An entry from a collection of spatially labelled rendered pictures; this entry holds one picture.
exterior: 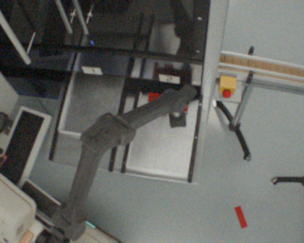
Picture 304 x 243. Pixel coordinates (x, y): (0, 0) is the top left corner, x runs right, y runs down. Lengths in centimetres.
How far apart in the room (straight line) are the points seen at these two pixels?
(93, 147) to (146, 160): 64
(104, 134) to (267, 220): 170
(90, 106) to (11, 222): 79
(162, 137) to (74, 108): 43
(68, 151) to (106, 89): 34
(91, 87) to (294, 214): 160
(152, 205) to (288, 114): 116
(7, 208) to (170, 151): 80
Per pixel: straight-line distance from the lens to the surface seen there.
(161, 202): 256
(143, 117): 126
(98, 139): 111
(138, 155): 172
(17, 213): 128
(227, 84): 168
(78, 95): 187
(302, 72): 192
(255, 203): 262
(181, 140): 173
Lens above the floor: 254
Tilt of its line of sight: 70 degrees down
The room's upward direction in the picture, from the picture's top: 9 degrees counter-clockwise
